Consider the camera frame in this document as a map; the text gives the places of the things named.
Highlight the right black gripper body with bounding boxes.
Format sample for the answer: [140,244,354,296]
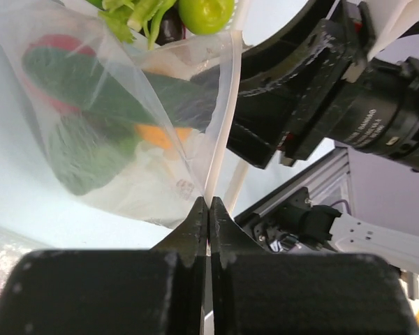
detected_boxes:
[228,1,419,172]

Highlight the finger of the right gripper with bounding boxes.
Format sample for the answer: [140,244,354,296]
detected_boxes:
[181,64,228,131]

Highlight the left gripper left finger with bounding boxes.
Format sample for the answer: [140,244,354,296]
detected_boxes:
[0,198,208,334]

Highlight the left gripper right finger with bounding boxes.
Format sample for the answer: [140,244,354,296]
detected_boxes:
[209,198,419,334]

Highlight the yellow toy lemon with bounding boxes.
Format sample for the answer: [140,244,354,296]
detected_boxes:
[134,124,193,151]

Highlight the clear white-dotted zip bag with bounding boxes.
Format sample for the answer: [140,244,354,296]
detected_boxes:
[0,1,245,229]

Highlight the green toy apple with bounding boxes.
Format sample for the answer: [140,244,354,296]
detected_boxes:
[178,0,235,35]

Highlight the green toy bell pepper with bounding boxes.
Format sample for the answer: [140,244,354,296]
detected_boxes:
[47,113,141,196]

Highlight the dark green toy cucumber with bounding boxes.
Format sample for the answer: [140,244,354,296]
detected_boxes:
[20,45,219,130]

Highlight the red toy tomato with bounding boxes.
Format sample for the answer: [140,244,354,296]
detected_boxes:
[21,33,96,114]

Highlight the clear bag red dots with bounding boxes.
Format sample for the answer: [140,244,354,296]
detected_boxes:
[0,227,48,292]

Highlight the green toy celery stalk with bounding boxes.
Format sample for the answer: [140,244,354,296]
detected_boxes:
[98,0,176,50]

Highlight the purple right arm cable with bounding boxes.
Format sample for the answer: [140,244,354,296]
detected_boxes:
[330,198,353,216]

